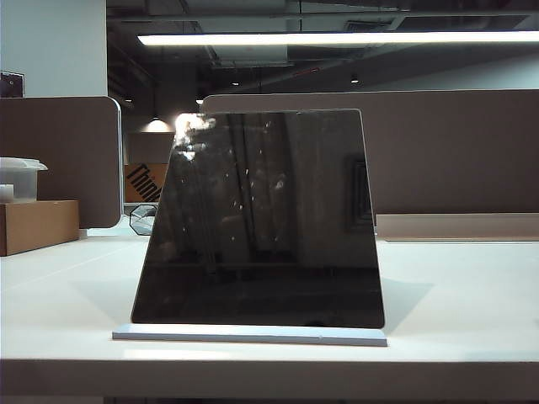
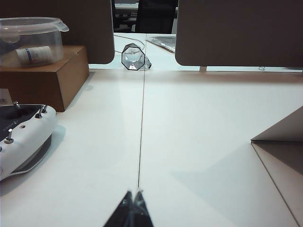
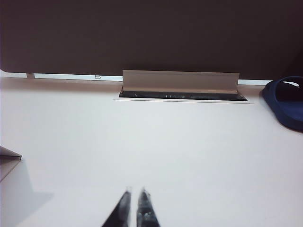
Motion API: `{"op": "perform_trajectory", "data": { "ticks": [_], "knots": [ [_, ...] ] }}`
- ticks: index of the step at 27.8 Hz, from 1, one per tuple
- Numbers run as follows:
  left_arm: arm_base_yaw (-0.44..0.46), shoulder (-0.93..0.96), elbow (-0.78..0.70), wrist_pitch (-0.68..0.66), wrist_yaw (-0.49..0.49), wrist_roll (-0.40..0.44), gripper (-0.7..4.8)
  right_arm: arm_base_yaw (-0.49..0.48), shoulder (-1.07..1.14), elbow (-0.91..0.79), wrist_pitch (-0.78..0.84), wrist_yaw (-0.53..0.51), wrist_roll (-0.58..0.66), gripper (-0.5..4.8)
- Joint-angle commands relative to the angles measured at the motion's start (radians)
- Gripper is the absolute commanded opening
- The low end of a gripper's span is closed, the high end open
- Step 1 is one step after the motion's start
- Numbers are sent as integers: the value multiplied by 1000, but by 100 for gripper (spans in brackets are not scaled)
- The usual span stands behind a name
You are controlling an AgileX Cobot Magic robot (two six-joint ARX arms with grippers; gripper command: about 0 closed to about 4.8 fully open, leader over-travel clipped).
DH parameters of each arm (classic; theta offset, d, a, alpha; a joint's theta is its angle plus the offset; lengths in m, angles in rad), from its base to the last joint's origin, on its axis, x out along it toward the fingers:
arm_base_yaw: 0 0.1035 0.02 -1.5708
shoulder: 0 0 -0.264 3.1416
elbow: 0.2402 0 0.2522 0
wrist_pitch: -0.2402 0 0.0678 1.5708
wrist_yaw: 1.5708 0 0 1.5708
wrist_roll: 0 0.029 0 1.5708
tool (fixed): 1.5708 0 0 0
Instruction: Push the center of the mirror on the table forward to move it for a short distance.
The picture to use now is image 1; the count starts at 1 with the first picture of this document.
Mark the square mirror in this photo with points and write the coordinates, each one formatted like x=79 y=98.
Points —
x=261 y=219

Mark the cardboard box with Think print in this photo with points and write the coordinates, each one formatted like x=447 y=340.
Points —
x=143 y=183

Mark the distant brown partition panel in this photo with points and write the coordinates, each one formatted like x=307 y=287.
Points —
x=149 y=147

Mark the glowing pendant lamp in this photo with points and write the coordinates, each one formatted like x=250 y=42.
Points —
x=157 y=125

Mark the small ceiling spotlight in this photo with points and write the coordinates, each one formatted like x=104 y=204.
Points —
x=354 y=78

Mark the long linear ceiling light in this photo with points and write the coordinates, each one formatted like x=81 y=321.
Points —
x=337 y=38

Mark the tan angled desk ledge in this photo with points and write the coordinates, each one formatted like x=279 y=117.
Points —
x=459 y=227

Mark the brown desk partition rounded corner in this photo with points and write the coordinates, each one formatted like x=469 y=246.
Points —
x=59 y=160

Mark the plain brown cardboard box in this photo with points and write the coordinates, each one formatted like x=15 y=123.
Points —
x=38 y=227

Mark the translucent plastic container with lid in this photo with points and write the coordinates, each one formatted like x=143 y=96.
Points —
x=21 y=177

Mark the octagonal glass terrarium black frame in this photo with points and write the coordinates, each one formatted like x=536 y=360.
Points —
x=142 y=221

